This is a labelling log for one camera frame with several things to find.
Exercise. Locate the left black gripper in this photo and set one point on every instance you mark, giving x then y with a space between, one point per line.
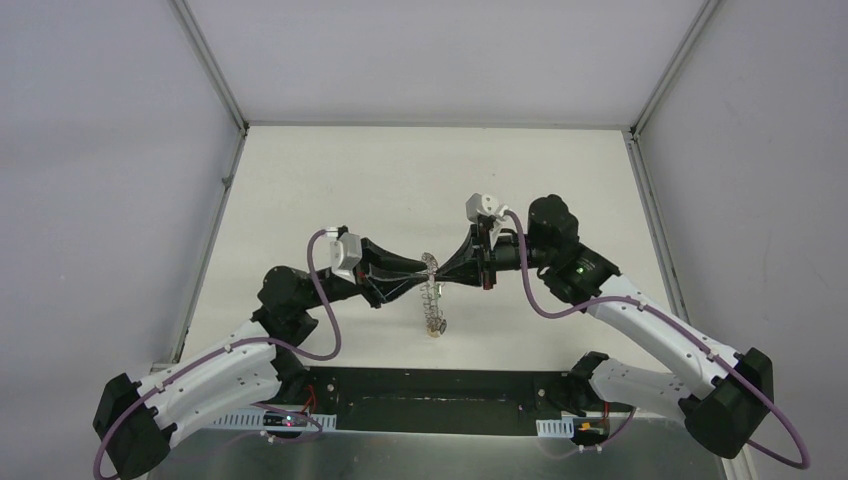
366 273

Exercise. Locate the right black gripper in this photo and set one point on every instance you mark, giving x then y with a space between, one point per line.
480 264

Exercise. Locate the metal disc with keyrings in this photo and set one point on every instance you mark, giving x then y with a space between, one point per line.
434 317

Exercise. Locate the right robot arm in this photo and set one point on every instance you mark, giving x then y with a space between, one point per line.
717 393

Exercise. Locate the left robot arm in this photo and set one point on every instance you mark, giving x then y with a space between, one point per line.
140 421

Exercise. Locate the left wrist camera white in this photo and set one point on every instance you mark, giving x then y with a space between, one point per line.
345 252

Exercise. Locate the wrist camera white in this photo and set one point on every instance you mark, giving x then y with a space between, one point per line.
481 208
345 252

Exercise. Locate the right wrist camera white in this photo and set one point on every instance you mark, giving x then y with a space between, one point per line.
481 208

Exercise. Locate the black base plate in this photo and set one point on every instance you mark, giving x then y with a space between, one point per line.
472 402

